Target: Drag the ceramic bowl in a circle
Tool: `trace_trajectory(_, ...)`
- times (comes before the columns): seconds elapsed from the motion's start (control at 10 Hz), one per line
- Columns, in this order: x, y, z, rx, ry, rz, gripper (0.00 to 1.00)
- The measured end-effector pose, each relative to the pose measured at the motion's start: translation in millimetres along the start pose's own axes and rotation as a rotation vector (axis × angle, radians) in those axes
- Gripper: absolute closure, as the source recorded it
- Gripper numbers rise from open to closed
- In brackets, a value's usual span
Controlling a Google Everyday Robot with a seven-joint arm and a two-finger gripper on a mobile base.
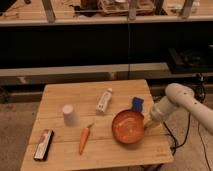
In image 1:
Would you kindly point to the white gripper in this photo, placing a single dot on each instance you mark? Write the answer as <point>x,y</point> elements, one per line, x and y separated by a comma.
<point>153,121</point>

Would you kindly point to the blue sponge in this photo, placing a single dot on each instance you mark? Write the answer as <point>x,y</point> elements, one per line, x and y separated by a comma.
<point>137,104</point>

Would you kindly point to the wooden table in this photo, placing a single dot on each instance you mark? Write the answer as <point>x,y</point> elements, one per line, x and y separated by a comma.
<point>101,150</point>

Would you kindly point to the orange ceramic bowl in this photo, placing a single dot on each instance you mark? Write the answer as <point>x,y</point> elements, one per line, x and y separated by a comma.
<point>128,127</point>

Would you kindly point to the orange carrot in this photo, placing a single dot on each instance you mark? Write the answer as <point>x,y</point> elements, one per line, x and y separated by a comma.
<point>83,138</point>

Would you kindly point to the black box on shelf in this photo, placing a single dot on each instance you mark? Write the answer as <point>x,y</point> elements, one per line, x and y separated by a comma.
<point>190,61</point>

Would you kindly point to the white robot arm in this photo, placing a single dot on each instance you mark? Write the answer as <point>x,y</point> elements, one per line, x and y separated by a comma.
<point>179,96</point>

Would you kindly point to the white plastic bottle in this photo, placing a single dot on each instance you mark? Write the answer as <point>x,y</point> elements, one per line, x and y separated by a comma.
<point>104,101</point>

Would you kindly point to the white paper cup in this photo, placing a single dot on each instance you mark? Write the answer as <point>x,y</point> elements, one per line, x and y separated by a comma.
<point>69,115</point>

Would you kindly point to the cluttered workbench shelf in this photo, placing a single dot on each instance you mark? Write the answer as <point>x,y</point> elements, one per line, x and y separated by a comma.
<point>79,12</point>

